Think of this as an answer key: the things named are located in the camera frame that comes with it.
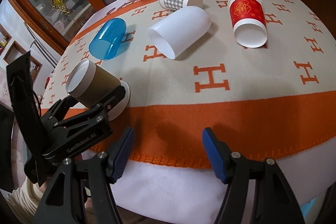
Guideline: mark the white printed tablecloth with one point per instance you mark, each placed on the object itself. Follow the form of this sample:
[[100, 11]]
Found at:
[[193, 195]]

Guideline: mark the orange beige H-pattern blanket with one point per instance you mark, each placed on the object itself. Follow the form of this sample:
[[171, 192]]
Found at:
[[273, 101]]

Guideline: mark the brown paper cup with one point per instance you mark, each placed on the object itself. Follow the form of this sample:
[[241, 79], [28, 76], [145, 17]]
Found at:
[[89, 84]]

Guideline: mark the upper wall niche frame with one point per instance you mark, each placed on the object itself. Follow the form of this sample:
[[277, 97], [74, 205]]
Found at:
[[5, 37]]

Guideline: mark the red paper cup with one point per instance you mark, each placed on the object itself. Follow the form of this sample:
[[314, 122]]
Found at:
[[248, 22]]

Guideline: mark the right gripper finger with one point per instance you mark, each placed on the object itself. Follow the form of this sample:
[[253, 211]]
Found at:
[[59, 109], [93, 115]]

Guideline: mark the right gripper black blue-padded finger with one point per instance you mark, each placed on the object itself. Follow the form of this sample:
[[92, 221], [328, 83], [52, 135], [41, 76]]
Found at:
[[274, 200], [64, 198]]

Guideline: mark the cream knitted sleeve forearm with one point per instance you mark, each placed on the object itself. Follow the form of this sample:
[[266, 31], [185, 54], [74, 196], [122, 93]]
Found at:
[[25, 200]]

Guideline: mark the blue translucent plastic cup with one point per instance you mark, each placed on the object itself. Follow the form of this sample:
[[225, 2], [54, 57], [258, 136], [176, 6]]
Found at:
[[107, 41]]

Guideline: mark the white plastic cup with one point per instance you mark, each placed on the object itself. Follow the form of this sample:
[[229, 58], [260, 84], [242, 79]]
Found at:
[[178, 31]]

